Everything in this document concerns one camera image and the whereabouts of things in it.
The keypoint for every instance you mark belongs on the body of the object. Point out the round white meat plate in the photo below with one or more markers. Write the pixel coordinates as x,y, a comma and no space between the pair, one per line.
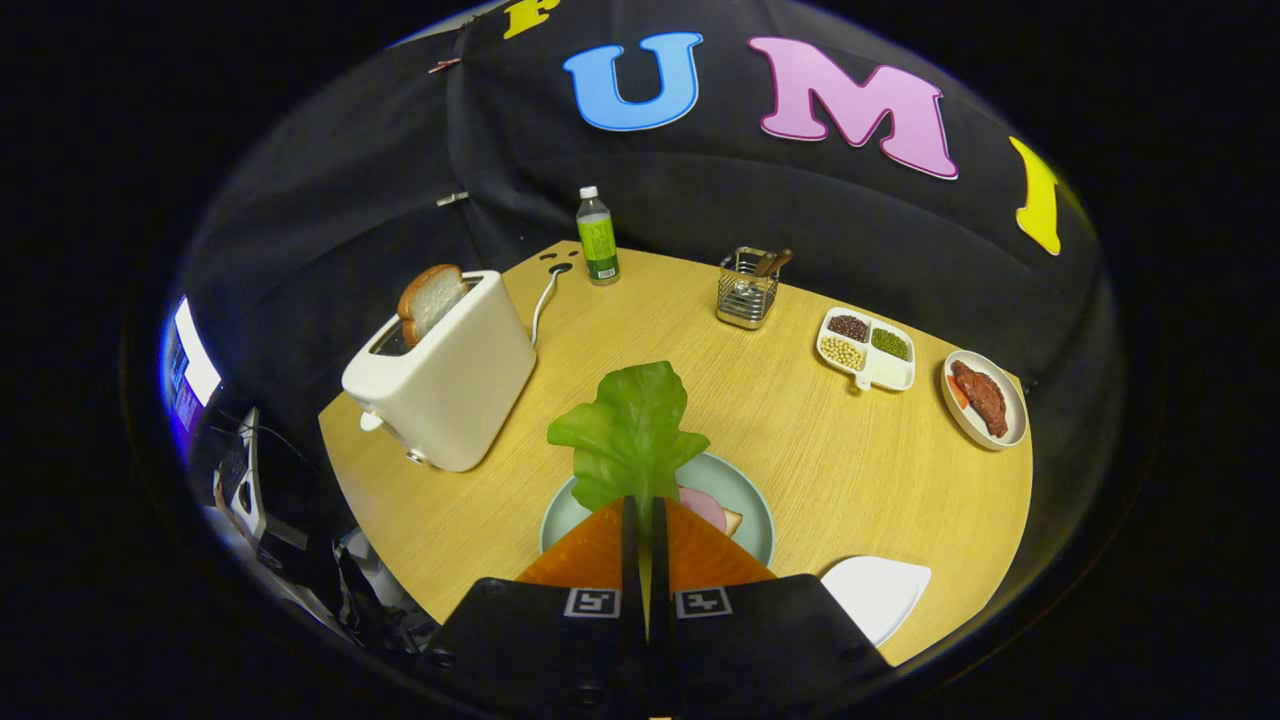
965,427

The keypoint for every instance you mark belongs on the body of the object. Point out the green label water bottle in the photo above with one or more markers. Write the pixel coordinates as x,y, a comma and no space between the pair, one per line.
598,245

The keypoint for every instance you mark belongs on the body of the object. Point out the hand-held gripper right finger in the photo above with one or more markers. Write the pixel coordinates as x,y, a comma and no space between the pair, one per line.
658,560

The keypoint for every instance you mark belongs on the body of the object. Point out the rounded white plate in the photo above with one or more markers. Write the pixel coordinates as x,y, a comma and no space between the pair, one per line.
880,595

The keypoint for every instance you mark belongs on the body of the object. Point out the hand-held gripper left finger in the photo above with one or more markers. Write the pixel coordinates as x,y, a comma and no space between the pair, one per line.
630,560

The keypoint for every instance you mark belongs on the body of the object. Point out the bread slice with ham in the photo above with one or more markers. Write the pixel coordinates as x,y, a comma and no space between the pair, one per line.
705,508

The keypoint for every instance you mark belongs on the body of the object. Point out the computer monitor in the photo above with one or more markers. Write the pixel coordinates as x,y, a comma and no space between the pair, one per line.
195,365

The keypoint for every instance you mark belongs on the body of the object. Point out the silver backdrop clip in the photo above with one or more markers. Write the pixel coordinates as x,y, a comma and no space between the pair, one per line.
452,198

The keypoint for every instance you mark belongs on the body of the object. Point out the toasted bread slice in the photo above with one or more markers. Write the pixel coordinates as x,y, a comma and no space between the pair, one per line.
430,300

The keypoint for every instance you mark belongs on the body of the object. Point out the red backdrop clip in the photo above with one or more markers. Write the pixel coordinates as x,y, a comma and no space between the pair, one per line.
445,65

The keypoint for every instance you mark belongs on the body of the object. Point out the divided white bean dish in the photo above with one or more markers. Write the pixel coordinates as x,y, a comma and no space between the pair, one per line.
890,372

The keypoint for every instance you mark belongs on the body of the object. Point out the pale green plate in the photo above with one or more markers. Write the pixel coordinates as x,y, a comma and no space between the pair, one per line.
740,490

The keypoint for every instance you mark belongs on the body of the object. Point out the brown meat piece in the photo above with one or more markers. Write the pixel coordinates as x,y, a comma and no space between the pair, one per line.
985,400

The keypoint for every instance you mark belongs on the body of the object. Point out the white toaster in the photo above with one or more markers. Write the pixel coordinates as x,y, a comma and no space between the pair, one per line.
460,390

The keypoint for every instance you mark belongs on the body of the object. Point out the green lettuce leaf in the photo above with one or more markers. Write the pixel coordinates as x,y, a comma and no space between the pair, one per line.
630,430

